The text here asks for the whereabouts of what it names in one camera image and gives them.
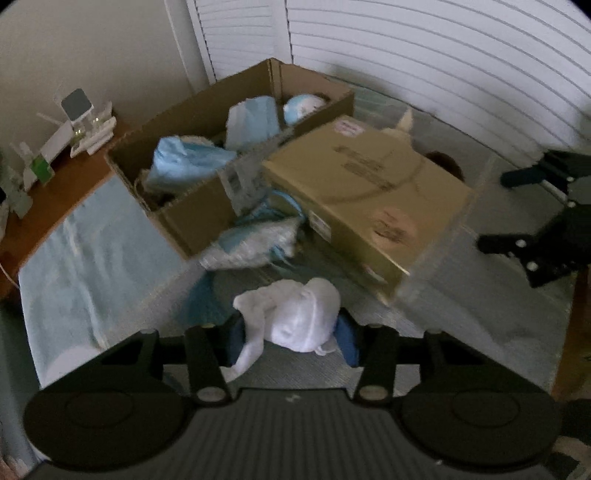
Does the green and white bottle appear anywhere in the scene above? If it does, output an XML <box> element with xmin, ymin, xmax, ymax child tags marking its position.
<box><xmin>20</xmin><ymin>143</ymin><xmax>54</xmax><ymax>190</ymax></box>

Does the clear jar with white lid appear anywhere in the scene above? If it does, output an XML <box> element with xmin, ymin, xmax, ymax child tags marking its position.
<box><xmin>41</xmin><ymin>345</ymin><xmax>108</xmax><ymax>389</ymax></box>

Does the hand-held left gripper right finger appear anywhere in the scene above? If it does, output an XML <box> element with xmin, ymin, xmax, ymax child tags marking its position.
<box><xmin>336</xmin><ymin>311</ymin><xmax>483</xmax><ymax>407</ymax></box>

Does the white power cable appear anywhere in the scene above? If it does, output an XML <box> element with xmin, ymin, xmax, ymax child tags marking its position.
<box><xmin>0</xmin><ymin>262</ymin><xmax>20</xmax><ymax>291</ymax></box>

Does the wooden nightstand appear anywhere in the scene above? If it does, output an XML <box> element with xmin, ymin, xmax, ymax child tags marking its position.
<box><xmin>0</xmin><ymin>117</ymin><xmax>140</xmax><ymax>299</ymax></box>

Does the printed plastic packet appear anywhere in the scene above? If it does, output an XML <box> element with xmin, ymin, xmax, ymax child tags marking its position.
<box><xmin>198</xmin><ymin>216</ymin><xmax>304</xmax><ymax>271</ymax></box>

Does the small screen on white stand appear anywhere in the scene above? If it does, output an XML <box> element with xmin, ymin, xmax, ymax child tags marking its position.
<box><xmin>59</xmin><ymin>88</ymin><xmax>119</xmax><ymax>156</ymax></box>

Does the light blue towel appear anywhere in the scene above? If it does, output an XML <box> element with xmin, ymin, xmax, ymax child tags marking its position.
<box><xmin>18</xmin><ymin>174</ymin><xmax>205</xmax><ymax>385</ymax></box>

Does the folded blue face mask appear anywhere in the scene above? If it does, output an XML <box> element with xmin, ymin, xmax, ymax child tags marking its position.
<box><xmin>265</xmin><ymin>191</ymin><xmax>306</xmax><ymax>221</ymax></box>

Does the small doll with blue hat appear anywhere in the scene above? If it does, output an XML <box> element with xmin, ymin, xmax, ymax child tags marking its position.
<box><xmin>282</xmin><ymin>93</ymin><xmax>331</xmax><ymax>126</ymax></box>

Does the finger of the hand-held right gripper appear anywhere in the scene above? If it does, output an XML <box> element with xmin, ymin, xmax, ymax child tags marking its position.
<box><xmin>501</xmin><ymin>150</ymin><xmax>591</xmax><ymax>188</ymax></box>
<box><xmin>478</xmin><ymin>205</ymin><xmax>591</xmax><ymax>288</ymax></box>

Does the white router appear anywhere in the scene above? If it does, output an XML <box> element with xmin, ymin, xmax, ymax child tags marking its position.
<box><xmin>36</xmin><ymin>110</ymin><xmax>77</xmax><ymax>167</ymax></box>

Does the white louvered closet door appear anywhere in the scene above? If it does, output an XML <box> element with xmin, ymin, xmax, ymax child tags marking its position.
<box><xmin>283</xmin><ymin>0</ymin><xmax>591</xmax><ymax>158</ymax></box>
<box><xmin>186</xmin><ymin>0</ymin><xmax>295</xmax><ymax>87</ymax></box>

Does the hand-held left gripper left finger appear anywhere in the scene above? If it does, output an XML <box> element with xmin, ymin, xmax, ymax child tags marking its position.
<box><xmin>99</xmin><ymin>316</ymin><xmax>247</xmax><ymax>407</ymax></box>

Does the closed tan cardboard box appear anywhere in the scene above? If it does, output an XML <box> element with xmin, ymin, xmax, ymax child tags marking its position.
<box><xmin>260</xmin><ymin>115</ymin><xmax>476</xmax><ymax>306</ymax></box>

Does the dark teal soft item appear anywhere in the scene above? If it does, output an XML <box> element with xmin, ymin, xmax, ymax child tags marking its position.
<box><xmin>184</xmin><ymin>271</ymin><xmax>219</xmax><ymax>325</ymax></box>

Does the dark green bedsheet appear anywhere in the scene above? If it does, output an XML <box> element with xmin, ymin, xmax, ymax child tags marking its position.
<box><xmin>0</xmin><ymin>293</ymin><xmax>44</xmax><ymax>464</ymax></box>

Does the cream fabric piece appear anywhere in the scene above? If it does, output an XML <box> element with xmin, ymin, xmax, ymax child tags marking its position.
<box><xmin>396</xmin><ymin>108</ymin><xmax>417</xmax><ymax>140</ymax></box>

